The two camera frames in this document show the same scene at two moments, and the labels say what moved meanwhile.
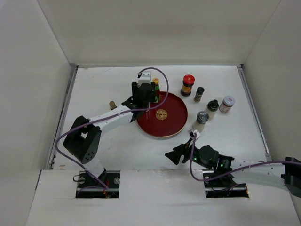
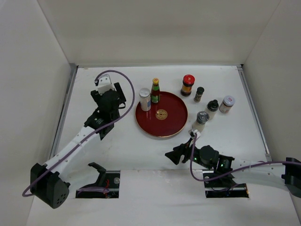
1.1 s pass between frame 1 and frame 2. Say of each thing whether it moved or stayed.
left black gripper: moved
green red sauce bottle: stayed
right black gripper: stayed
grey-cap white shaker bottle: stayed
